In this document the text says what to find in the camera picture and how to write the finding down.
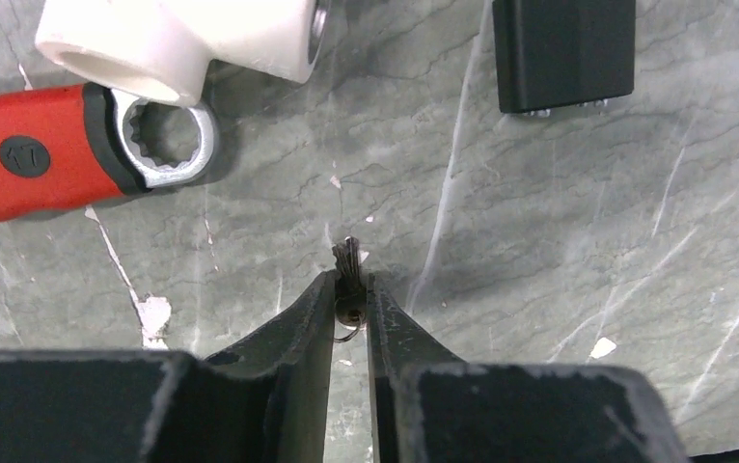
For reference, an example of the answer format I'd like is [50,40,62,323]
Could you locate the red handled adjustable wrench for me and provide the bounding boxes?
[0,83,219,222]

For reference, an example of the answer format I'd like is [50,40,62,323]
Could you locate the black cable padlock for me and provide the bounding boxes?
[492,0,637,114]

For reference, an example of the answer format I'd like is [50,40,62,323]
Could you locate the small metal key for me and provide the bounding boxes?
[332,236,367,343]

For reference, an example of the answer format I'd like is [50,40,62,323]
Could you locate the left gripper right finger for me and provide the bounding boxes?
[366,276,688,462]

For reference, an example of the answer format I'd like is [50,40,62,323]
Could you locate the white pipe elbow near wrench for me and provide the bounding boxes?
[35,0,331,107]

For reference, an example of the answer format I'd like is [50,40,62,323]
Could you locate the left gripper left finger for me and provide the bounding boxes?
[0,270,338,462]

